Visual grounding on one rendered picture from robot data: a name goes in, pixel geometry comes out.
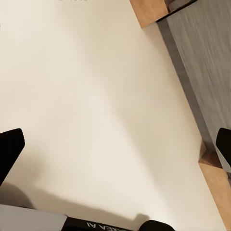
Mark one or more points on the cabinet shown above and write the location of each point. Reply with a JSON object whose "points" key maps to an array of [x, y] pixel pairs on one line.
{"points": [[174, 6]]}

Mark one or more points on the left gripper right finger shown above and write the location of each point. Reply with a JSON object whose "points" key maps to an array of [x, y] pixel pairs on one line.
{"points": [[223, 142]]}

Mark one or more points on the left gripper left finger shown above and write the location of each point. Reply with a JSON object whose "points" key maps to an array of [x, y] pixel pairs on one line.
{"points": [[12, 143]]}

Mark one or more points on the dishwasher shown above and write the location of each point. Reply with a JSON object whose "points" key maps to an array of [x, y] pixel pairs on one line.
{"points": [[198, 39]]}

